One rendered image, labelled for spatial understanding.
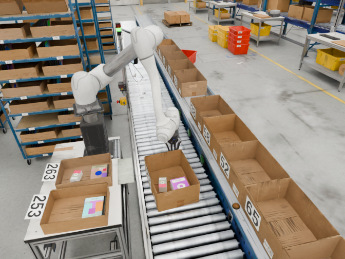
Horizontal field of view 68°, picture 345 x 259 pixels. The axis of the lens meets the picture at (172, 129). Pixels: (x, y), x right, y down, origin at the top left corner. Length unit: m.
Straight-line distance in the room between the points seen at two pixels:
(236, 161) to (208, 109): 0.79
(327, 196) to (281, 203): 1.57
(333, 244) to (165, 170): 1.16
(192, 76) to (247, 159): 1.55
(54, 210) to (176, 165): 0.92
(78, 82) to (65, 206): 0.86
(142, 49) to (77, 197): 1.11
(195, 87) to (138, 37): 1.34
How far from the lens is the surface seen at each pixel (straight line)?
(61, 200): 1.98
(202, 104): 2.49
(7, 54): 3.14
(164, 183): 1.85
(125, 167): 2.10
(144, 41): 1.63
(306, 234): 1.62
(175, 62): 3.52
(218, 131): 2.22
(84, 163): 2.19
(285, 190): 1.72
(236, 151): 1.88
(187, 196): 1.72
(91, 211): 1.80
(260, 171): 1.89
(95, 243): 2.62
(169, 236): 1.64
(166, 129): 1.62
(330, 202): 3.19
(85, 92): 1.97
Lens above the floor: 2.10
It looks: 33 degrees down
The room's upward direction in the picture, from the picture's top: 2 degrees counter-clockwise
